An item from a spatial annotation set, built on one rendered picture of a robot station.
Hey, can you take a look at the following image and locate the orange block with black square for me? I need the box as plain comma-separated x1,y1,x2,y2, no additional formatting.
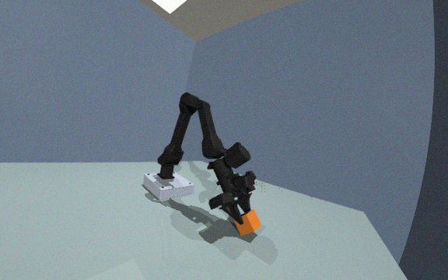
234,209,261,236

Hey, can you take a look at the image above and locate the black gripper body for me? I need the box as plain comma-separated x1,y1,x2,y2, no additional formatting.
209,172,255,210

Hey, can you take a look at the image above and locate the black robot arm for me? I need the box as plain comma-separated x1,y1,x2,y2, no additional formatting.
157,93,256,188

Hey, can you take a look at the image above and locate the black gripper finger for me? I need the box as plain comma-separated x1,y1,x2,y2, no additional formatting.
219,199,243,225
237,193,252,213

